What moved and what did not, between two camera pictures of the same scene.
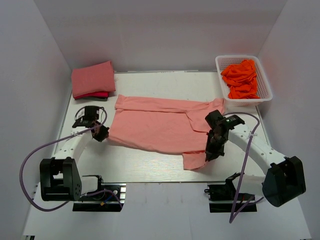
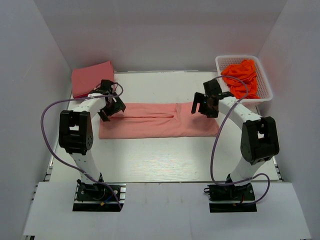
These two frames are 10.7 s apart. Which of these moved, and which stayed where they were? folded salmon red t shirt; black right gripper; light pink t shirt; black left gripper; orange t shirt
Moved: light pink t shirt; black right gripper; black left gripper
Stayed: folded salmon red t shirt; orange t shirt
